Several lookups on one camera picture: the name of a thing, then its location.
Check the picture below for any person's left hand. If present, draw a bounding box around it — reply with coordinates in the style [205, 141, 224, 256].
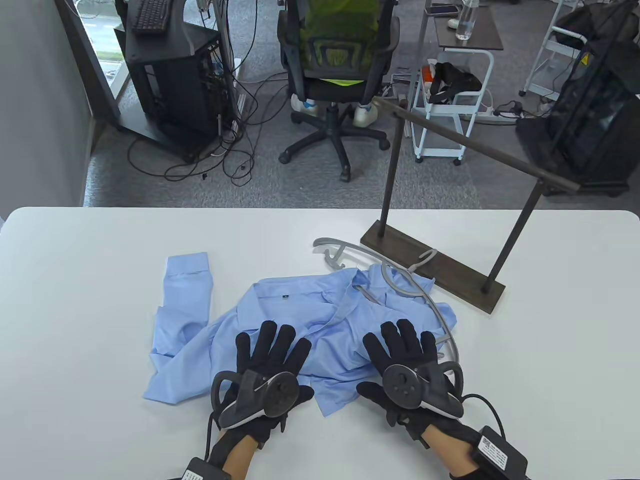
[207, 320, 316, 451]

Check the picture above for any person's right hand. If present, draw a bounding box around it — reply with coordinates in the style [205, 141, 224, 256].
[356, 320, 482, 451]

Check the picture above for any light blue long-sleeve shirt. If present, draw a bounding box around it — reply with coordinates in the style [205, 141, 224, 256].
[143, 251, 458, 418]

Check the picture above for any grey plastic hanger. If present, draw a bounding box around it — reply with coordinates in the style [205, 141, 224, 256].
[313, 237, 461, 366]

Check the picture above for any person's left forearm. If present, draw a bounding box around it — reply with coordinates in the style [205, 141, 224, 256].
[220, 435, 257, 480]

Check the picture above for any person's right forearm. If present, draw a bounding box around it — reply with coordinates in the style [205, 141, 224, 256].
[424, 425, 501, 480]

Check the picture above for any black right hand controller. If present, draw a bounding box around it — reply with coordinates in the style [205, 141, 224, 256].
[382, 361, 466, 420]

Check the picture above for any black hand controller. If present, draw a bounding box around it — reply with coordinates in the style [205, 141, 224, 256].
[210, 370, 302, 431]
[382, 361, 466, 420]

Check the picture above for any black left hand controller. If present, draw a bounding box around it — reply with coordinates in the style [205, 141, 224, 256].
[210, 370, 302, 431]

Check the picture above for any dark wooden hanging rack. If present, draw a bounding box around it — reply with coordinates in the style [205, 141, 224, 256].
[360, 96, 581, 315]

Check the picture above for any white rolling cart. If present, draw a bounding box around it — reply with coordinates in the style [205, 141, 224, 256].
[412, 48, 495, 166]

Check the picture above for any white power strip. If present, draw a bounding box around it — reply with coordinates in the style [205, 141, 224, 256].
[465, 102, 521, 123]

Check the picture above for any black mesh office chair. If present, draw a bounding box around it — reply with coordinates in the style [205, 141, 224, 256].
[276, 0, 402, 183]

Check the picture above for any black headset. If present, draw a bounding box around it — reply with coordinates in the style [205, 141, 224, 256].
[427, 61, 483, 105]

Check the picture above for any black computer cabinet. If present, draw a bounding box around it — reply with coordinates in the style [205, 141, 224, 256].
[114, 22, 226, 163]

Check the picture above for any brown side table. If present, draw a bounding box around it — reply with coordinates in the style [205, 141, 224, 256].
[407, 0, 504, 136]

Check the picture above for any clear water bottle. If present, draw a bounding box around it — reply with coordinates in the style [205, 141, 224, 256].
[455, 0, 480, 42]

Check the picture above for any white shelf trolley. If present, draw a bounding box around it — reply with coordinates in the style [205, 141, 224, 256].
[519, 0, 588, 101]

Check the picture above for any black keyboard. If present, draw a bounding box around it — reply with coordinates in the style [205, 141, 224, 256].
[131, 0, 173, 36]

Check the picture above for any black glove cable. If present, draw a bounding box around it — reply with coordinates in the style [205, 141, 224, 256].
[460, 394, 507, 432]

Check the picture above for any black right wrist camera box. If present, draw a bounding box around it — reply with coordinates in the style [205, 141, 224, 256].
[470, 425, 530, 480]

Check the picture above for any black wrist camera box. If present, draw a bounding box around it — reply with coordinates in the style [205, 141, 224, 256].
[470, 425, 530, 480]
[182, 457, 226, 480]

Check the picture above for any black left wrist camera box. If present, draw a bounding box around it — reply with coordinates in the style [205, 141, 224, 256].
[182, 457, 226, 480]

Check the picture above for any bundle of black floor cables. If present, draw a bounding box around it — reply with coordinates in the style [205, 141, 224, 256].
[127, 75, 291, 186]

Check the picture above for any black covered enclosure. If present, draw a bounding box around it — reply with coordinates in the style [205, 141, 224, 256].
[515, 0, 640, 197]

